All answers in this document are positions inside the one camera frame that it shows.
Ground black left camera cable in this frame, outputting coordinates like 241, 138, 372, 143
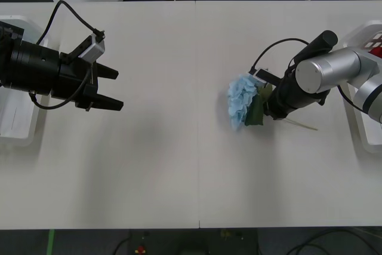
35, 0, 106, 45

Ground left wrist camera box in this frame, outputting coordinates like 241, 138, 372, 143
61, 34, 107, 64

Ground black left gripper cable loop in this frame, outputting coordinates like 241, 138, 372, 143
29, 63, 94, 109

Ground long black right arm cable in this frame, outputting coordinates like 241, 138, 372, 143
337, 83, 363, 111

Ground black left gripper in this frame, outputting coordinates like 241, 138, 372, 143
51, 51, 124, 112

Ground pale blue flower green leaves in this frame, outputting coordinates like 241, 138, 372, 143
228, 74, 319, 133

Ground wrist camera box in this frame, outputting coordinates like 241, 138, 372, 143
248, 67, 281, 85
61, 34, 107, 64

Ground black floor cable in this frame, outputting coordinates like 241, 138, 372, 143
288, 227, 382, 255

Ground black right camera cable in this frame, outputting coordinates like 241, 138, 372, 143
251, 38, 310, 73

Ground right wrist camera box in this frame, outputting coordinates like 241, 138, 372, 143
248, 67, 281, 85

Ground black camera cable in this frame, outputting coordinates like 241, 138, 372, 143
251, 38, 310, 73
35, 0, 106, 45

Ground green floor tape strip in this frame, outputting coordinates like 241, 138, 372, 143
47, 229, 56, 255

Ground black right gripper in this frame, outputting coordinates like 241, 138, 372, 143
263, 85, 300, 121

